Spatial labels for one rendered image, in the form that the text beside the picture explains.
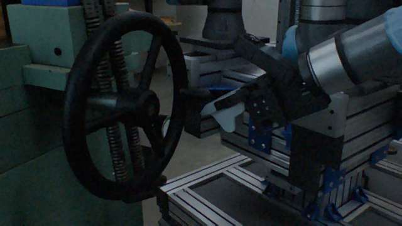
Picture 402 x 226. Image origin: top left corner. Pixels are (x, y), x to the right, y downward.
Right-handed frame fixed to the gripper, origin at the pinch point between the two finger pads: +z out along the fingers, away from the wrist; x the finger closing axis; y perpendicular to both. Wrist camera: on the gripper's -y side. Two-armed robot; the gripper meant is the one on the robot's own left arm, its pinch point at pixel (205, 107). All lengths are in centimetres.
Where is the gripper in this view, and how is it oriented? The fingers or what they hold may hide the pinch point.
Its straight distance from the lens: 63.8
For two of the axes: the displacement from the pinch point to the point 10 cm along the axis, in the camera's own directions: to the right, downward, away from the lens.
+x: 4.5, -2.9, 8.4
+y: 4.5, 8.9, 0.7
